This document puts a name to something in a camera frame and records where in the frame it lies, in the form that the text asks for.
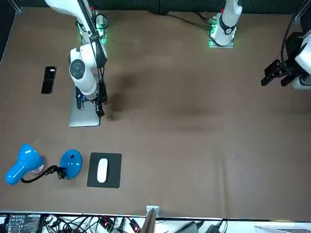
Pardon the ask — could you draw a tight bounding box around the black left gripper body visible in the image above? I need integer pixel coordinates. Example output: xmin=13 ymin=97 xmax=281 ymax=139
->
xmin=284 ymin=32 xmax=303 ymax=66

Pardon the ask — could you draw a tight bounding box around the grey laptop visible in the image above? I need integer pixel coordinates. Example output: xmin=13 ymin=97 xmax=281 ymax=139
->
xmin=68 ymin=91 xmax=101 ymax=128

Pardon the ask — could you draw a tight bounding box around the blue desk lamp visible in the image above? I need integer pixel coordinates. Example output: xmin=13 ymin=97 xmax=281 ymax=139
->
xmin=4 ymin=143 xmax=83 ymax=186

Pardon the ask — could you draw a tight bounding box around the black folding phone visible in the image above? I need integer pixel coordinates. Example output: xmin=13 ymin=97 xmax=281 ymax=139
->
xmin=40 ymin=66 xmax=57 ymax=95

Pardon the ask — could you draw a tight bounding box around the white computer mouse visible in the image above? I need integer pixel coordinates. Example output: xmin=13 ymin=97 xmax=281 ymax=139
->
xmin=96 ymin=158 xmax=109 ymax=183

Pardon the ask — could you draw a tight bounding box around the dark mouse pad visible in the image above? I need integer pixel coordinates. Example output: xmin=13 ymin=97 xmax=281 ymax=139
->
xmin=86 ymin=152 xmax=122 ymax=189

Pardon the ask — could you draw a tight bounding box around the black device with red light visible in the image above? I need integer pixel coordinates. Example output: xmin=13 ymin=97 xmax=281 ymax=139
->
xmin=98 ymin=216 xmax=115 ymax=230
xmin=128 ymin=218 xmax=142 ymax=233

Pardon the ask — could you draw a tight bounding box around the black labelled power brick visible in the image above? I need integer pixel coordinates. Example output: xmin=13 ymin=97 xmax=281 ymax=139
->
xmin=4 ymin=213 xmax=42 ymax=233

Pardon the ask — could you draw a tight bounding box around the grey power adapter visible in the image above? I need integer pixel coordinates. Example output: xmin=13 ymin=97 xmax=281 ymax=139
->
xmin=174 ymin=220 xmax=205 ymax=233

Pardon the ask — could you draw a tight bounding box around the small black power adapter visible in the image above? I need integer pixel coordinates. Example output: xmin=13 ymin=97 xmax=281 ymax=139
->
xmin=206 ymin=224 xmax=225 ymax=233

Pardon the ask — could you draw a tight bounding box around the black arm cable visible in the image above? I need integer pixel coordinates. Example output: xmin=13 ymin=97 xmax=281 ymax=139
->
xmin=96 ymin=67 xmax=108 ymax=105
xmin=80 ymin=0 xmax=108 ymax=106

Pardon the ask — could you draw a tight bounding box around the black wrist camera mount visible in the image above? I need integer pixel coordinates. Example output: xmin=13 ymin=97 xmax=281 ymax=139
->
xmin=75 ymin=86 xmax=85 ymax=111

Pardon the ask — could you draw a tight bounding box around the aluminium frame rail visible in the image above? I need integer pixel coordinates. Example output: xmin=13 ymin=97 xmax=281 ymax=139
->
xmin=9 ymin=0 xmax=24 ymax=16
xmin=293 ymin=0 xmax=311 ymax=24

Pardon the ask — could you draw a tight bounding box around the black base cable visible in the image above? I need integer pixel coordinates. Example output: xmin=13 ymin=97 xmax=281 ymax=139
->
xmin=167 ymin=11 xmax=214 ymax=31

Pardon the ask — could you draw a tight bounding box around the aluminium frame post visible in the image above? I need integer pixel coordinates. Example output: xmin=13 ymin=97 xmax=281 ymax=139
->
xmin=141 ymin=205 xmax=160 ymax=233

